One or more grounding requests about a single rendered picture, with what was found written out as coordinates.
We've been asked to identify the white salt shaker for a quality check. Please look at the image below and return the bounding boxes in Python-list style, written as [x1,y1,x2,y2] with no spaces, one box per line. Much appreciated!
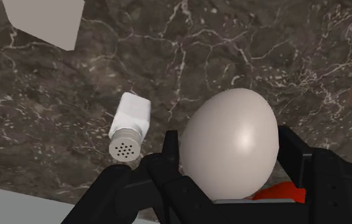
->
[108,92,152,163]

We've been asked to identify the white egg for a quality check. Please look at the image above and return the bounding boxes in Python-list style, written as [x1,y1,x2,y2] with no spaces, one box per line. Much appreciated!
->
[180,88,280,202]

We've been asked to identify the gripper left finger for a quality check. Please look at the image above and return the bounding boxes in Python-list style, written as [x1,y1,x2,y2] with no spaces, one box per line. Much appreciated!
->
[60,129,215,224]

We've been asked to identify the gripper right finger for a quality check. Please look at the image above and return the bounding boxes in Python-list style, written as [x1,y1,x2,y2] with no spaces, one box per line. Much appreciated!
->
[276,125,352,224]

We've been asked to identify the red object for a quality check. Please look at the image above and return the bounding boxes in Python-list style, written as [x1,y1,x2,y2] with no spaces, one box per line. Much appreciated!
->
[252,181,306,204]

